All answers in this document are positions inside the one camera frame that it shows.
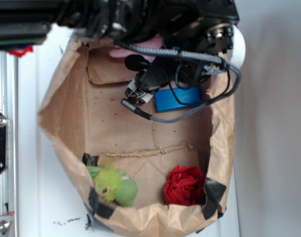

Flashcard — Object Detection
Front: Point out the metal corner bracket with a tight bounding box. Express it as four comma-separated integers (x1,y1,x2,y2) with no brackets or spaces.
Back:
0,215,13,237

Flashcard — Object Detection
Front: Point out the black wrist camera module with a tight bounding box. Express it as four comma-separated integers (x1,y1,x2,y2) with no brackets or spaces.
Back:
125,66,168,106

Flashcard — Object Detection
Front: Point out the red crumpled paper ball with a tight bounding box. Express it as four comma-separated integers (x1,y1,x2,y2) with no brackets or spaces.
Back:
163,165,206,206

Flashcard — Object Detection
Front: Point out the blue rectangular block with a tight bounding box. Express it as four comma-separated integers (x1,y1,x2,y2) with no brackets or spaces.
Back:
155,87,200,113

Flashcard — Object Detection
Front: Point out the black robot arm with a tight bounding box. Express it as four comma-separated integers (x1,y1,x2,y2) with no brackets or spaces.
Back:
0,0,240,54

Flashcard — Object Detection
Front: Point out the pink plush bunny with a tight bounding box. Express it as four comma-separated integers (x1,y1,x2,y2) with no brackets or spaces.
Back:
109,34,166,63

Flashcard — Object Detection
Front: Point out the brown paper bag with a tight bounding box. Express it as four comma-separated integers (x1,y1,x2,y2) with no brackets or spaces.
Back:
39,40,235,237

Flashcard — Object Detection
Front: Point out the black foam microphone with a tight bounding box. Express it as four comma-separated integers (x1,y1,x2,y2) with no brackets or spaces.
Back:
125,54,150,71

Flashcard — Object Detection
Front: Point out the aluminium extrusion rail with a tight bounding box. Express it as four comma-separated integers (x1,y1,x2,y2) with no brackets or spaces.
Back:
0,50,19,237

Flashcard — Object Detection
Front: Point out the green plush toy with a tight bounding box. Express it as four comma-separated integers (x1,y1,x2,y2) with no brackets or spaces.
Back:
87,165,138,206

